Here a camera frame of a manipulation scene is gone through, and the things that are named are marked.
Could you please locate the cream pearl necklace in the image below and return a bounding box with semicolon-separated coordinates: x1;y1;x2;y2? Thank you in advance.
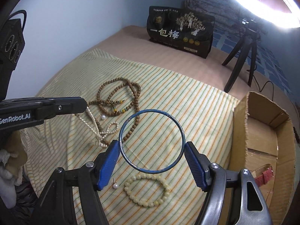
75;106;119;148

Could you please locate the blue metal bangle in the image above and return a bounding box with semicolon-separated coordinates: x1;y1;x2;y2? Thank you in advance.
118;109;185;175

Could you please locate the cardboard box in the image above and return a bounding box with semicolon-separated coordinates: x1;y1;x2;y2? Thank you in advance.
226;91;296;216

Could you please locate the black snack bag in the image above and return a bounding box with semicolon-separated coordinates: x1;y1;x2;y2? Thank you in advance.
146;6;216;59

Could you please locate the black tripod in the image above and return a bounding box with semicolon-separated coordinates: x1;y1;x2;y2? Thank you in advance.
221;31;260;93

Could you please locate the striped yellow cloth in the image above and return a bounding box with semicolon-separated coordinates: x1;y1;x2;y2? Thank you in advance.
20;48;241;225

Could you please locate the tan bed sheet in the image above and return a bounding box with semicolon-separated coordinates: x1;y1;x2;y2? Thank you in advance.
35;25;293;104

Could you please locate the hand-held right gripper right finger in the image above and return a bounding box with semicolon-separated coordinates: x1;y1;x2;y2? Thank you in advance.
184;141;285;225

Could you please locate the white fuzzy cloth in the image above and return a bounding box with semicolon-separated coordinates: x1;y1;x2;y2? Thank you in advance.
0;149;26;209

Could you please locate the blue patterned blanket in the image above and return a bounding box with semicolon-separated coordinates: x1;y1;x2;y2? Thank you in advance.
211;16;300;104

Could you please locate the red watch strap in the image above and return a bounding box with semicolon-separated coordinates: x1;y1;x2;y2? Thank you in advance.
254;166;275;188

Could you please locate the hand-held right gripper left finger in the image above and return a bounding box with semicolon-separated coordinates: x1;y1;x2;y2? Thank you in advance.
30;139;121;225

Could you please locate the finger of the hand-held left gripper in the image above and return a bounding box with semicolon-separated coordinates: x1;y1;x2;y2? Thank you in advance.
35;97;88;120

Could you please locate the ring light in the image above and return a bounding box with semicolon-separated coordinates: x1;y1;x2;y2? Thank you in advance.
218;0;300;30

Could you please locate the cream bead bracelet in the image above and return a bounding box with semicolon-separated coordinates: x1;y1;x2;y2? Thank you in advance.
124;174;171;207

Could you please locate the brown wooden bead necklace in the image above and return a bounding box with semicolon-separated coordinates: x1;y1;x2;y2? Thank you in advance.
87;78;142;143

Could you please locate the grey patterned blanket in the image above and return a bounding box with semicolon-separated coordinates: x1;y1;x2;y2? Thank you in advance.
184;0;251;29

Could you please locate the black camera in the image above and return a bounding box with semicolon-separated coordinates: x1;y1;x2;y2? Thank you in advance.
240;19;260;35

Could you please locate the brown cloth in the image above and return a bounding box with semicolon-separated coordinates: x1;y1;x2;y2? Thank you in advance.
5;131;29;181

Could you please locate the black cable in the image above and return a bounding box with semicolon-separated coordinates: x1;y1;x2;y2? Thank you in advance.
258;81;296;101

